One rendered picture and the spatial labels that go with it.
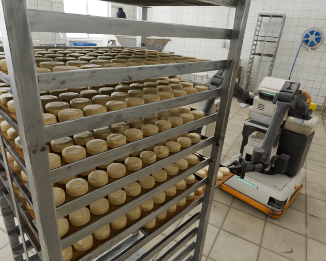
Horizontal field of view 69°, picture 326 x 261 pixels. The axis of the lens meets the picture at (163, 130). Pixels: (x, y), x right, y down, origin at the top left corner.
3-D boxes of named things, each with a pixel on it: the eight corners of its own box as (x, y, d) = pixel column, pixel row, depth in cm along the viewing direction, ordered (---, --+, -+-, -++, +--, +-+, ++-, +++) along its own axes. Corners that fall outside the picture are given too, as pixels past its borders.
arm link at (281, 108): (298, 97, 129) (278, 93, 136) (297, 94, 125) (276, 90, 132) (269, 170, 130) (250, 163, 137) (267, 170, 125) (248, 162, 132)
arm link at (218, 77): (230, 67, 152) (217, 63, 158) (220, 86, 153) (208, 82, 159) (250, 92, 187) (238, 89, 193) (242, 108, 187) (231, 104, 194)
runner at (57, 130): (218, 93, 84) (219, 85, 83) (224, 95, 82) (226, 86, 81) (16, 142, 41) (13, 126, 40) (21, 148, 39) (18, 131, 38)
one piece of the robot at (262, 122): (247, 133, 204) (253, 109, 196) (280, 144, 187) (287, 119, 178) (238, 138, 194) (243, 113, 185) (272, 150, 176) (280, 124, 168)
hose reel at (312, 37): (309, 82, 516) (326, 27, 472) (309, 83, 502) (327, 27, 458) (288, 79, 534) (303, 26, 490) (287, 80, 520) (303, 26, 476)
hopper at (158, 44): (114, 51, 230) (114, 35, 224) (148, 49, 274) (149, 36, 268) (138, 54, 216) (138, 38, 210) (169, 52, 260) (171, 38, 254)
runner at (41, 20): (226, 39, 77) (228, 29, 75) (234, 40, 75) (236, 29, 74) (-6, 29, 34) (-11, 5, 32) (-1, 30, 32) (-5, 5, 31)
